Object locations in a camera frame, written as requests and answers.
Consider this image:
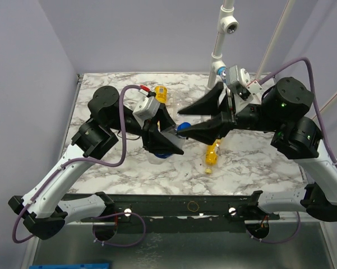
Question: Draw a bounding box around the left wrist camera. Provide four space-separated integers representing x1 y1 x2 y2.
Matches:
133 85 160 127

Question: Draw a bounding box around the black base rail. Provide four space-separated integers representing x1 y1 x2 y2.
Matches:
61 193 281 233

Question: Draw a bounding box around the blue tray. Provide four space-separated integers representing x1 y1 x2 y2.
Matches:
29 262 112 269

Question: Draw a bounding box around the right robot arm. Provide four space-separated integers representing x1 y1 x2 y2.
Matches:
179 77 337 222

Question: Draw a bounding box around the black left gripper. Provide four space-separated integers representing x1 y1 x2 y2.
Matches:
109 103 189 154

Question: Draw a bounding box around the white PVC pipe frame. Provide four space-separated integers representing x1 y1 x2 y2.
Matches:
221 1 337 119

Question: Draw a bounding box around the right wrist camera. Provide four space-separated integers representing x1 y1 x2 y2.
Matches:
225 65 263 113

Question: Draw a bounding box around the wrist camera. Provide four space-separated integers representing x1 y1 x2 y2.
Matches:
225 65 263 113
133 85 160 127

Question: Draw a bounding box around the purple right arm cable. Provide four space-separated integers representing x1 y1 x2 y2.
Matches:
251 57 337 244

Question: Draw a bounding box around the blue bottle cap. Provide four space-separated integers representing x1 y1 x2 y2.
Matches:
177 122 191 132

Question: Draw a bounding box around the clear bottle blue label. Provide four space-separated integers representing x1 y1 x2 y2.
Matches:
144 122 191 165

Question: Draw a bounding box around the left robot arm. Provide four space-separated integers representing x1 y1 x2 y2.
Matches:
8 85 184 240

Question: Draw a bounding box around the blue plastic faucet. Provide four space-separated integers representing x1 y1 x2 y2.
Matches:
217 66 227 84

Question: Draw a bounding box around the yellow bottle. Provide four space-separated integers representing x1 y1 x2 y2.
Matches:
154 86 168 104
205 139 221 174

